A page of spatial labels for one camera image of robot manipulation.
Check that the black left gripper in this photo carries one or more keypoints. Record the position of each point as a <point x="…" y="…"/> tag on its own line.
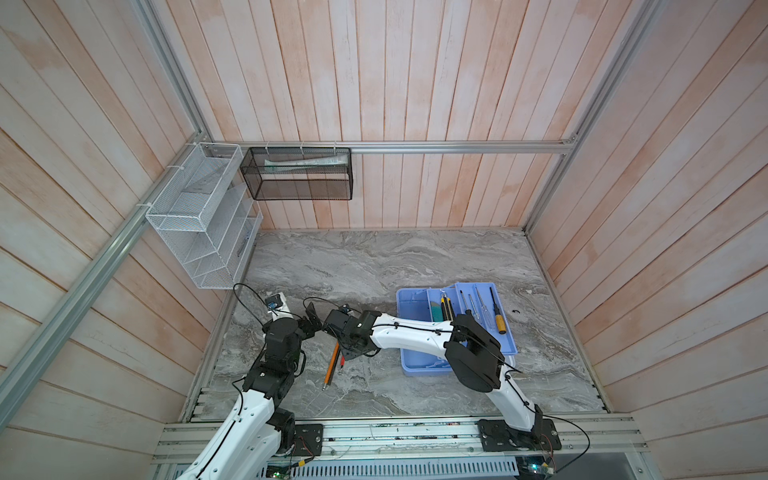
<point x="308" y="330"/>

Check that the black yellow small screwdriver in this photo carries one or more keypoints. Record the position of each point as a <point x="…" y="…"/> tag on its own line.
<point x="469" y="309"/>

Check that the black wire mesh basket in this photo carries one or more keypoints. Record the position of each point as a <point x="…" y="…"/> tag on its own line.
<point x="298" y="173"/>

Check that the white ventilated cable duct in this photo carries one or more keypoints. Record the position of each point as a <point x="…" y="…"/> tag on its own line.
<point x="416" y="468"/>

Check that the white wire mesh shelf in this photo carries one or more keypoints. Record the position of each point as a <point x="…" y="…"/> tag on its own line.
<point x="206" y="219"/>

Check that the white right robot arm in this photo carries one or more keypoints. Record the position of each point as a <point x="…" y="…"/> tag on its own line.
<point x="472" y="353"/>

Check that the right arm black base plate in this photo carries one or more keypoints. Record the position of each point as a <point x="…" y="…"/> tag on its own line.
<point x="497" y="436"/>

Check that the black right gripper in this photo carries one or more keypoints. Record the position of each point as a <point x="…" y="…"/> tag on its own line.
<point x="346" y="352"/>

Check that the aluminium frame horizontal bar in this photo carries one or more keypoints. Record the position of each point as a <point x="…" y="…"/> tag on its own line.
<point x="425" y="147"/>

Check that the clear handled tester screwdriver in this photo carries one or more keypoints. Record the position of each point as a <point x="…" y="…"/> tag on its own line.
<point x="486" y="315"/>

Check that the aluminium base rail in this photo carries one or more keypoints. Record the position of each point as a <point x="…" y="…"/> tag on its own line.
<point x="431" y="437"/>

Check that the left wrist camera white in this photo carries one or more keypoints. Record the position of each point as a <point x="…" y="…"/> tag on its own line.
<point x="277" y="307"/>

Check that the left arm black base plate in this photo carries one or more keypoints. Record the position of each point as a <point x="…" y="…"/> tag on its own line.
<point x="303" y="440"/>

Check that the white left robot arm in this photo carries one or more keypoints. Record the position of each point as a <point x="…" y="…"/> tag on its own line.
<point x="257" y="428"/>

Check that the teal utility knife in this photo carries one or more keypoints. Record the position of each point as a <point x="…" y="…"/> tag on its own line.
<point x="436" y="312"/>

